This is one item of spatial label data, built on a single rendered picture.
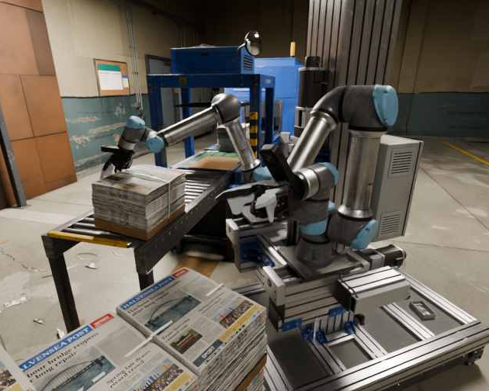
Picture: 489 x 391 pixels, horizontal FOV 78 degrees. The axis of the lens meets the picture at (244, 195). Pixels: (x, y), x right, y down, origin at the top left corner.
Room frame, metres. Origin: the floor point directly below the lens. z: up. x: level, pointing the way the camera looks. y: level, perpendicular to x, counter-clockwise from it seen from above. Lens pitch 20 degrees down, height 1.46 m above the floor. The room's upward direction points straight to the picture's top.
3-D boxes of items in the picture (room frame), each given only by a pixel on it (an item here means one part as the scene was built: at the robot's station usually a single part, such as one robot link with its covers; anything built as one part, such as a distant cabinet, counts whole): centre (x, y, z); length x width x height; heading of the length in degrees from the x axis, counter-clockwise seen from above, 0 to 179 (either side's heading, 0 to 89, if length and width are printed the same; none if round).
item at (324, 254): (1.05, -0.28, 0.87); 0.15 x 0.15 x 0.10
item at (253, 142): (2.37, -0.07, 1.05); 0.05 x 0.05 x 0.45; 75
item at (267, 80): (2.83, 0.26, 1.50); 0.94 x 0.68 x 0.10; 75
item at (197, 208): (1.78, 0.28, 0.74); 1.34 x 0.05 x 0.12; 165
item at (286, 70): (5.43, -0.50, 1.04); 1.51 x 1.30 x 2.07; 165
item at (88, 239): (1.21, 0.71, 0.81); 0.43 x 0.03 x 0.02; 75
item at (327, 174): (0.77, -0.19, 1.23); 0.11 x 0.08 x 0.09; 136
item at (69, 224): (1.91, 0.77, 0.74); 1.34 x 0.05 x 0.12; 165
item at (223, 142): (3.38, 0.11, 0.93); 0.38 x 0.30 x 0.26; 165
